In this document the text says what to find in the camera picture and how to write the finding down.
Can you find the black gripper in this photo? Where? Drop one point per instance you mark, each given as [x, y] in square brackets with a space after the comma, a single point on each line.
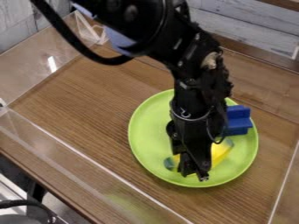
[194, 130]

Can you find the yellow toy banana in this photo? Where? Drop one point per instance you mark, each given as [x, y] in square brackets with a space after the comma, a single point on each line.
[219, 152]

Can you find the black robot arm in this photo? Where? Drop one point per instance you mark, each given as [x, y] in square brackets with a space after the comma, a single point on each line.
[162, 33]

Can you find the green round plate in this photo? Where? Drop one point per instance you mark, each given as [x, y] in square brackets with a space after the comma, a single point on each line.
[151, 146]

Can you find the blue plastic block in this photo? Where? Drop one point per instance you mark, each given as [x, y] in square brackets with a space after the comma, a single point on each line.
[239, 122]

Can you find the clear acrylic enclosure wall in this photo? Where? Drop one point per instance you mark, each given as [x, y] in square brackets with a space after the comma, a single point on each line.
[91, 189]

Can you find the clear acrylic corner bracket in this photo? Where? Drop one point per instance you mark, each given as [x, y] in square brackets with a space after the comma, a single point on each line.
[90, 32]

